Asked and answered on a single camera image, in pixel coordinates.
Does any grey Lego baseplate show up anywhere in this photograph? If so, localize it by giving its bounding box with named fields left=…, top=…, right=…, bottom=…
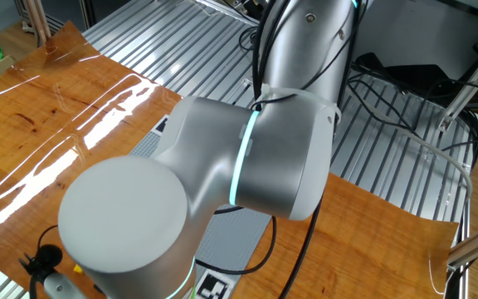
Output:
left=129, top=114, right=273, bottom=299

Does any black white fiducial marker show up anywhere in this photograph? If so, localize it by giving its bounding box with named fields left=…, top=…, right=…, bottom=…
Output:
left=154, top=115, right=172, bottom=135
left=195, top=269, right=240, bottom=299

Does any wood pattern table mat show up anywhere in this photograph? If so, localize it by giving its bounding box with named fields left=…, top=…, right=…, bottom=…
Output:
left=0, top=20, right=460, bottom=299

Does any aluminium extrusion bar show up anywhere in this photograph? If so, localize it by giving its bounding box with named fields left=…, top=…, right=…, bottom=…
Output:
left=446, top=215, right=478, bottom=272
left=437, top=35, right=478, bottom=134

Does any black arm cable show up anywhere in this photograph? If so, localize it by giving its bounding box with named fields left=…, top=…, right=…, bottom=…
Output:
left=17, top=0, right=368, bottom=299

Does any black cable bundle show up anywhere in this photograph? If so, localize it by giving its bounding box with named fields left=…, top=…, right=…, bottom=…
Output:
left=346, top=51, right=478, bottom=150

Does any grey cable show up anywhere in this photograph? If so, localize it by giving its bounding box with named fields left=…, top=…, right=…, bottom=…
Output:
left=363, top=103, right=475, bottom=201

